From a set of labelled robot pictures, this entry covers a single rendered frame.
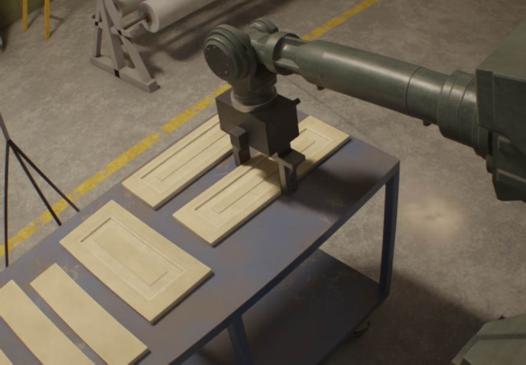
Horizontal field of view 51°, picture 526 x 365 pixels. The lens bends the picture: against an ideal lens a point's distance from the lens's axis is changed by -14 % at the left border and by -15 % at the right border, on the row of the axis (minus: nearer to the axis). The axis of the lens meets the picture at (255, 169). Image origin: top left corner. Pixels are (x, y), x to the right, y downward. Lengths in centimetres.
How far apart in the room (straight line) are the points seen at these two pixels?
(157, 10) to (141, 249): 282
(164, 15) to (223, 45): 287
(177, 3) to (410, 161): 208
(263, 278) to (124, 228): 50
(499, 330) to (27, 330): 141
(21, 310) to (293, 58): 114
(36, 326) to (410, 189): 239
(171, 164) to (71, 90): 289
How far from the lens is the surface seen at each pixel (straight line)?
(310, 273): 278
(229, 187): 210
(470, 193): 359
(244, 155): 215
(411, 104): 139
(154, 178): 219
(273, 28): 182
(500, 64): 105
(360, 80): 147
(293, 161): 192
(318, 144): 221
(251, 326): 263
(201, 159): 222
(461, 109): 130
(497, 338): 167
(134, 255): 195
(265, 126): 183
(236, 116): 192
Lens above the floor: 245
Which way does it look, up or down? 41 degrees down
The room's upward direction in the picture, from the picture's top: 9 degrees counter-clockwise
